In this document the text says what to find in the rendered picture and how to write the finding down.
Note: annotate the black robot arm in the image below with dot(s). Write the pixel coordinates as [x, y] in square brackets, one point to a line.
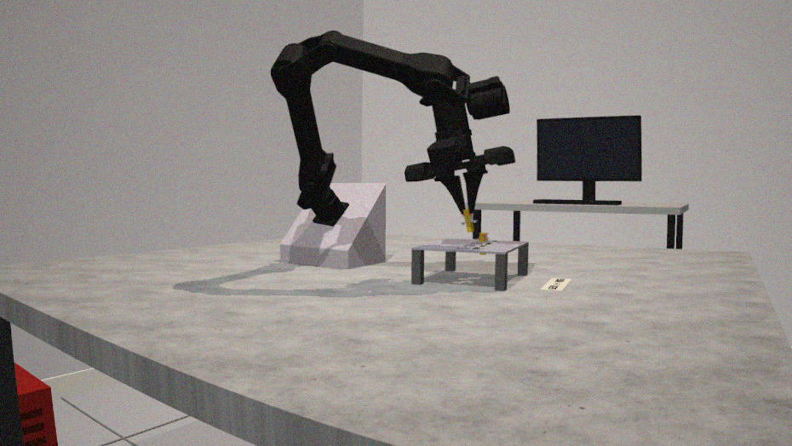
[429, 75]

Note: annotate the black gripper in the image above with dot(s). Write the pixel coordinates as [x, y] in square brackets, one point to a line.
[475, 167]

